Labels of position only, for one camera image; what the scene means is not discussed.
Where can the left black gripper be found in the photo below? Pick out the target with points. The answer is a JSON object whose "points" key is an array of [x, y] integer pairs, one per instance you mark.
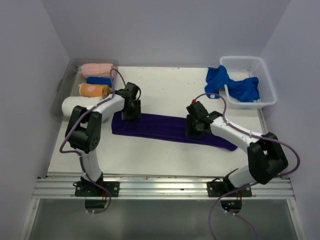
{"points": [[136, 114]]}

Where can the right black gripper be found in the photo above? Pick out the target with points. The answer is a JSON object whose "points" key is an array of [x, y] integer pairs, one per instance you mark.
{"points": [[190, 132]]}

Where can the purple towel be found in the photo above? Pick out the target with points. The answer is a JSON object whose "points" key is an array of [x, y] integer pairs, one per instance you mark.
{"points": [[165, 128]]}

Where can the orange polka dot towel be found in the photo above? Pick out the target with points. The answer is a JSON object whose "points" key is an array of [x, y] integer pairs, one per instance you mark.
{"points": [[94, 90]]}

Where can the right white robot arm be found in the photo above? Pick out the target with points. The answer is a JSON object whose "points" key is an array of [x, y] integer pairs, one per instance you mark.
{"points": [[266, 158]]}

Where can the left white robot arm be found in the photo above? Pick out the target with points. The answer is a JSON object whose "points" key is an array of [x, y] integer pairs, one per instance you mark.
{"points": [[83, 131]]}

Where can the blue rolled towel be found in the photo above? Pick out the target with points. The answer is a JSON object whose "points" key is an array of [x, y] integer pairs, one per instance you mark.
{"points": [[96, 80]]}

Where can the pink rolled towel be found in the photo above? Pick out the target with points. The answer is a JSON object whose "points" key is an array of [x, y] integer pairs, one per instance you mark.
{"points": [[98, 70]]}

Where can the white rolled towel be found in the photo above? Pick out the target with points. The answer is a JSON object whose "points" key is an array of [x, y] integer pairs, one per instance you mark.
{"points": [[72, 101]]}

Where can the grey plastic tray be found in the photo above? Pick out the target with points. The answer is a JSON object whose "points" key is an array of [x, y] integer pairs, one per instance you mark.
{"points": [[72, 78]]}

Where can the white plastic basket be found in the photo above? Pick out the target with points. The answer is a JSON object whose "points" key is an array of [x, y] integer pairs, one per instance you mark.
{"points": [[242, 67]]}

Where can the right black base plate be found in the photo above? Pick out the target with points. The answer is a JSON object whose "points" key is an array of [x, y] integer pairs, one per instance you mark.
{"points": [[220, 186]]}

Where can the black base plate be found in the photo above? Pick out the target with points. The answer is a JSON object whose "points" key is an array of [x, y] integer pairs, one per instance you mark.
{"points": [[220, 186], [101, 188]]}

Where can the aluminium mounting rail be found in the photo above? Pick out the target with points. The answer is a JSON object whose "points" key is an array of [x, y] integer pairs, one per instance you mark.
{"points": [[156, 187]]}

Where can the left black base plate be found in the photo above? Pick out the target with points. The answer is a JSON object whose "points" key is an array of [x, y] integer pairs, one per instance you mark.
{"points": [[101, 188]]}

